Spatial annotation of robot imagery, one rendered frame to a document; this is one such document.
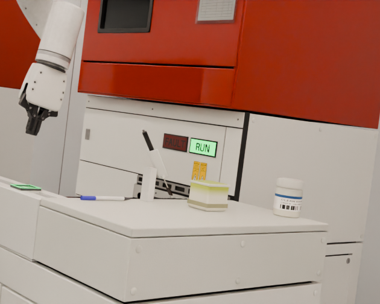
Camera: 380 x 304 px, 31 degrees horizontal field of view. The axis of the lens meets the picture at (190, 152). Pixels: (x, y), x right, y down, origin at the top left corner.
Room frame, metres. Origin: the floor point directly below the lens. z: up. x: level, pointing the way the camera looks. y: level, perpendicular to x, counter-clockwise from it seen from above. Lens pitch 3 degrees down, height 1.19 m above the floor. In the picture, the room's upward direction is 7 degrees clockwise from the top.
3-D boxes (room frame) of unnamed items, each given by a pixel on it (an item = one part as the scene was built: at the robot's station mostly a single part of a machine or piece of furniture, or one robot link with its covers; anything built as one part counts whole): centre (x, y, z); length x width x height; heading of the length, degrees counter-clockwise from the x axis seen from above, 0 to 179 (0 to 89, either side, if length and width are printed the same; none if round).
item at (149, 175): (1.71, 0.08, 1.03); 0.06 x 0.04 x 0.13; 132
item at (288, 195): (1.75, -0.27, 1.01); 0.07 x 0.07 x 0.10
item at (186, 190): (2.13, 0.02, 0.96); 0.44 x 0.01 x 0.02; 42
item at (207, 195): (1.69, -0.06, 1.00); 0.07 x 0.07 x 0.07; 43
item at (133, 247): (1.62, -0.02, 0.89); 0.62 x 0.35 x 0.14; 132
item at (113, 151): (2.26, 0.13, 1.02); 0.82 x 0.03 x 0.40; 42
